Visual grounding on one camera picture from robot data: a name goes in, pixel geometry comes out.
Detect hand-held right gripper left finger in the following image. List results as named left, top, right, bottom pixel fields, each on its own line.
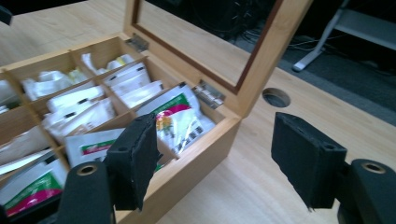
left=103, top=112, right=163, bottom=212

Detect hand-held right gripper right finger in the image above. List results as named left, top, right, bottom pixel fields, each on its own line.
left=270, top=111, right=348, bottom=213

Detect white packet with green red label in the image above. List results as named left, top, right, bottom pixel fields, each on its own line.
left=64, top=127, right=126, bottom=169
left=0, top=158, right=68, bottom=218
left=136, top=83, right=218, bottom=155

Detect wooden compartment box with lid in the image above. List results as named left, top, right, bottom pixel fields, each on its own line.
left=0, top=0, right=314, bottom=224

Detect pile of plain white sachets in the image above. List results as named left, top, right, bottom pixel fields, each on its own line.
left=0, top=52, right=164, bottom=175

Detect white metal table leg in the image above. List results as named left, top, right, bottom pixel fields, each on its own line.
left=292, top=0, right=351, bottom=73

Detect round cable hole grommet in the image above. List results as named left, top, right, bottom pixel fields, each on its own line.
left=262, top=87, right=291, bottom=108

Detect thin cables on floor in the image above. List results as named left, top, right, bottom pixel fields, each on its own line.
left=286, top=33, right=340, bottom=53

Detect grey table frame bar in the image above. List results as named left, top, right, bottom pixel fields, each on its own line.
left=334, top=8, right=396, bottom=51

